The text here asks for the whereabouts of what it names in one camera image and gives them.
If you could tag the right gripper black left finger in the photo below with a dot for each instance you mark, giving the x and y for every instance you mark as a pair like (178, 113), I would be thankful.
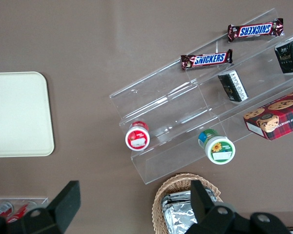
(63, 202)

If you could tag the light tan wicker basket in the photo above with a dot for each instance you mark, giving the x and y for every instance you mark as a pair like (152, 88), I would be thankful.
(166, 190)

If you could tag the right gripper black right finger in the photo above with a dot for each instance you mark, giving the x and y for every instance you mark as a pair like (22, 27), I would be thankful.
(202, 202)

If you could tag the red tartan cookie box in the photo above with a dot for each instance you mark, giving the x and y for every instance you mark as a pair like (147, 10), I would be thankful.
(276, 119)

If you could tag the brown Snickers bar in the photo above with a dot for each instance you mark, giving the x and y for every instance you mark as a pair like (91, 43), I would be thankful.
(255, 30)
(206, 59)

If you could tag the clear acrylic stepped display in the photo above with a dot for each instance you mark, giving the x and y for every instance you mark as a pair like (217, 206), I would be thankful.
(166, 97)

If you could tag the aluminium foil container stack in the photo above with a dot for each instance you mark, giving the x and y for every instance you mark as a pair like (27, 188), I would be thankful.
(178, 217)

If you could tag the red cola bottle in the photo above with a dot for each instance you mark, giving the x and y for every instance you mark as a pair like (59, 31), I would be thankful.
(1, 209)
(22, 210)

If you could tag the red lidded yogurt cup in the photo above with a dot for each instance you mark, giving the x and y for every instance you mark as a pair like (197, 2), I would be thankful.
(137, 139)

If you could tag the cream rectangular serving tray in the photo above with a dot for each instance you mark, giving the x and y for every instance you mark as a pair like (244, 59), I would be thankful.
(19, 114)

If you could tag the clear acrylic bottle rack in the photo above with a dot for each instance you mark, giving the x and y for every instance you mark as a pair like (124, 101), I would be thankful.
(42, 201)

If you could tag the green lidded yogurt cup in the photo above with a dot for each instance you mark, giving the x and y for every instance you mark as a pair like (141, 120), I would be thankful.
(219, 148)

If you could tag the small black carton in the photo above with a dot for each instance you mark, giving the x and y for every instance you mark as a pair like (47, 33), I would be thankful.
(288, 56)
(233, 86)

